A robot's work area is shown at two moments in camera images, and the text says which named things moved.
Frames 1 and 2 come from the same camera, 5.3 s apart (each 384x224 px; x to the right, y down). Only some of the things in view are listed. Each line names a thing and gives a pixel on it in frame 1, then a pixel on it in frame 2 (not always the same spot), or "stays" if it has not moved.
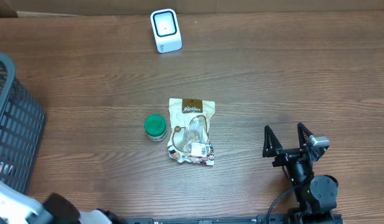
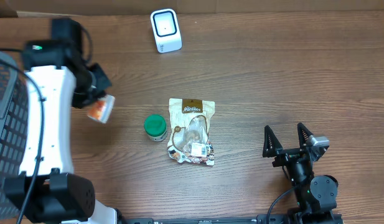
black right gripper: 272,148 stays
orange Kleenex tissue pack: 0,167 → 102,108
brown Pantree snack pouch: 188,139 stays
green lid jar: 155,127 stays
